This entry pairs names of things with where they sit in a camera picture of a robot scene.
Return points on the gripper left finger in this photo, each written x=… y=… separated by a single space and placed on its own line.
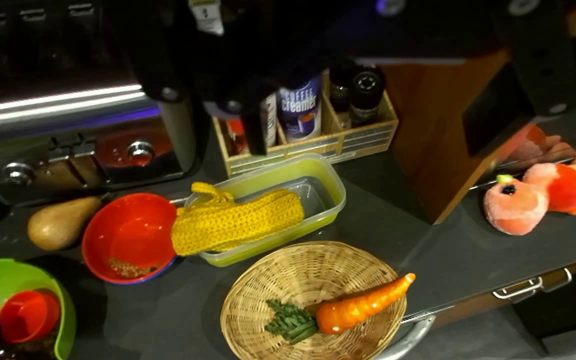
x=248 y=60

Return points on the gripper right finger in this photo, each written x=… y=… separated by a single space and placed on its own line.
x=543 y=60

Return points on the silver microwave knob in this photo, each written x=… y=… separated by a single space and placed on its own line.
x=18 y=173
x=140 y=152

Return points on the black and silver microwave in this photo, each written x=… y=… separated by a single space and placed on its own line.
x=68 y=150

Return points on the microwave door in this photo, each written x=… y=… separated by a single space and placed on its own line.
x=43 y=55

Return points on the white packet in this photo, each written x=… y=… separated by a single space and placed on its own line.
x=271 y=122

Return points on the coffee creamer can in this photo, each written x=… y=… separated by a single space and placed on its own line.
x=300 y=112

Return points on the wooden condiment box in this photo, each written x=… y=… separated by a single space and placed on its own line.
x=363 y=137

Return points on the pink and orange plush toy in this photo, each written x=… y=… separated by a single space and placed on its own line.
x=518 y=207

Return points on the yellow-green plastic container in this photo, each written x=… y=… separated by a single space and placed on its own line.
x=320 y=195

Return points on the yellow knitted cloth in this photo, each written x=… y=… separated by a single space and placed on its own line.
x=238 y=220

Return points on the red bowl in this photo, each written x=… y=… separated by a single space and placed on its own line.
x=128 y=235

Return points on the wicker basket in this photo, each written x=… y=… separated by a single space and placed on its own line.
x=298 y=280

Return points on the drawer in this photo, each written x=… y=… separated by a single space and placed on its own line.
x=473 y=295

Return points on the toy pear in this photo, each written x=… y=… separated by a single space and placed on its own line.
x=60 y=225

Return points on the toy carrot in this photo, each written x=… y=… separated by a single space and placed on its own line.
x=358 y=310

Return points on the small red cup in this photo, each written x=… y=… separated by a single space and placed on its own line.
x=28 y=315

